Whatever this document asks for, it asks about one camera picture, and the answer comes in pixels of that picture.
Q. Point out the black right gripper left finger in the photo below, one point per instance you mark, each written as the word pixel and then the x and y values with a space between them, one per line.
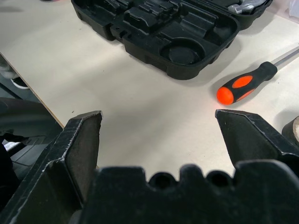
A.
pixel 58 163

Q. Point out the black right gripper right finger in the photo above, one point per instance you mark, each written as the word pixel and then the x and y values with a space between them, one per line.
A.
pixel 257 140

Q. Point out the black plastic hard case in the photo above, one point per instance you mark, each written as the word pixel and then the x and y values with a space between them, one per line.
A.
pixel 163 35

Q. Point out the tape roll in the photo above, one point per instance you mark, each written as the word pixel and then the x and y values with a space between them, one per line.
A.
pixel 290 133

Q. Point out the silver metal tool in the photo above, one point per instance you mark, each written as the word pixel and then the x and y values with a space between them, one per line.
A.
pixel 240 8

